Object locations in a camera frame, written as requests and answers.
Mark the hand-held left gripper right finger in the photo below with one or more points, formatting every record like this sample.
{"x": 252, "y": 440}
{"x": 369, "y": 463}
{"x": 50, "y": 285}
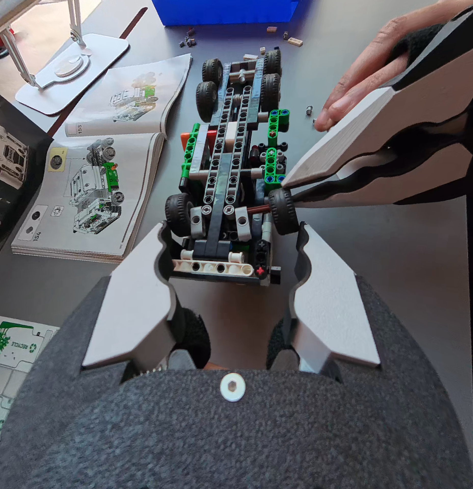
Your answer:
{"x": 332, "y": 305}

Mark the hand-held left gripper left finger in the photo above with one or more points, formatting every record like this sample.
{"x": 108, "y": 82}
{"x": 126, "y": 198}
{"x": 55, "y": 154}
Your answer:
{"x": 129, "y": 305}

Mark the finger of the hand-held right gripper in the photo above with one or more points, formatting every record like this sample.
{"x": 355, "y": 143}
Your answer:
{"x": 412, "y": 179}
{"x": 374, "y": 126}

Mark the black lego wheel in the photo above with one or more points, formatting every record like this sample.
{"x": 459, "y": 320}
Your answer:
{"x": 284, "y": 212}

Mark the lego truck chassis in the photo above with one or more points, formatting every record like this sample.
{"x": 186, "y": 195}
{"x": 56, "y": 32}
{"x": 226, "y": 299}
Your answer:
{"x": 221, "y": 172}

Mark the lego instruction booklet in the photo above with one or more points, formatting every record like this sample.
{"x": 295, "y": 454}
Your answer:
{"x": 87, "y": 198}

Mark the lego sticker sheet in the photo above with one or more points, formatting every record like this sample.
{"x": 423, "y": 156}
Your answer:
{"x": 14, "y": 366}

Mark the lego set box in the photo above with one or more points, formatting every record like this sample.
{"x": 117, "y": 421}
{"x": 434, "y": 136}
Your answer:
{"x": 7, "y": 152}

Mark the cluster of dark lego pins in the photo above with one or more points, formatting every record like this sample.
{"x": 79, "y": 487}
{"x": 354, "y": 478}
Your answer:
{"x": 187, "y": 38}

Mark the person's right hand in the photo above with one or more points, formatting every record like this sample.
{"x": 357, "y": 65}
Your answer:
{"x": 358, "y": 88}

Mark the blue plastic bin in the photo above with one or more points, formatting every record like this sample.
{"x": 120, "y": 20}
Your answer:
{"x": 221, "y": 11}

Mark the white metal sign stand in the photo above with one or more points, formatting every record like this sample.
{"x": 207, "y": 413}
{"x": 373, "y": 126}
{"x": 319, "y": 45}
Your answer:
{"x": 95, "y": 57}

